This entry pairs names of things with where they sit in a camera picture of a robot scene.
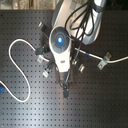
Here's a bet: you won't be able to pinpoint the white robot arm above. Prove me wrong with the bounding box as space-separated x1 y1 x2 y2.
49 0 107 73

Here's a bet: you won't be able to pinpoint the metal cable clip top left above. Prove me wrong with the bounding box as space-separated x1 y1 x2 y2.
38 21 48 32

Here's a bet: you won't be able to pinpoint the blue cable connector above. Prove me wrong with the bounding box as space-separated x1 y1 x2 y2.
0 86 5 94

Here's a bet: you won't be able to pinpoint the metal cable clip lower left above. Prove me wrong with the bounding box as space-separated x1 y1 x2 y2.
43 67 52 78

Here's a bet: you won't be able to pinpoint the metal cable clip lower right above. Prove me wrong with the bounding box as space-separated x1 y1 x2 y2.
78 64 85 73

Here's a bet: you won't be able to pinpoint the metal cable clip left black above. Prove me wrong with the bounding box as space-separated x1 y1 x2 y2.
35 47 45 55

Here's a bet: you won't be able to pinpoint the white cable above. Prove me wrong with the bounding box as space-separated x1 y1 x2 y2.
7 38 128 103

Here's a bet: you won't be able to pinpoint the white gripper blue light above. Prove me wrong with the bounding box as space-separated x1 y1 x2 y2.
49 27 73 87

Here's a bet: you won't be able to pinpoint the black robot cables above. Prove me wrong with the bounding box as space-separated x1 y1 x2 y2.
64 0 101 64

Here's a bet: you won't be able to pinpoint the metal cable clip middle left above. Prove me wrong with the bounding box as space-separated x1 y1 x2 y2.
37 55 49 64

